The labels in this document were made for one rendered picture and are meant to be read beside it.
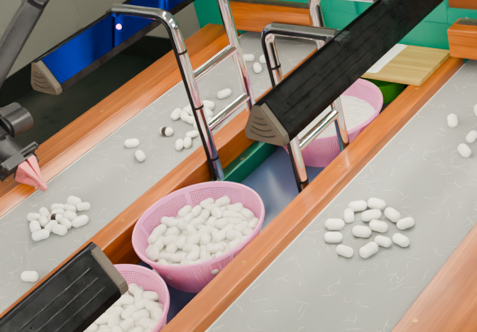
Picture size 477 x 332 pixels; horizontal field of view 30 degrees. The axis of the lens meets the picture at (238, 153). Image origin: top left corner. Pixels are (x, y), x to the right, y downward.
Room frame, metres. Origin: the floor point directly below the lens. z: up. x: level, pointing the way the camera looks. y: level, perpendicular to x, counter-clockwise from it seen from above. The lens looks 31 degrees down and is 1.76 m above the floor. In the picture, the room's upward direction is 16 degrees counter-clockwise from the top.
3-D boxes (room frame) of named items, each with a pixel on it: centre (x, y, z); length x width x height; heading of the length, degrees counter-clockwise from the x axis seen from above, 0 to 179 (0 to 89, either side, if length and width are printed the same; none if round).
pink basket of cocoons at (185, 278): (1.43, 0.11, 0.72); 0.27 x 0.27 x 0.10
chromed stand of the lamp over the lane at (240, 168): (1.76, 0.05, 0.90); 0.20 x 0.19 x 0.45; 132
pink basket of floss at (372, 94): (1.73, -0.21, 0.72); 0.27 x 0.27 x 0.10
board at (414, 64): (1.87, -0.37, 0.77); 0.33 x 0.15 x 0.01; 42
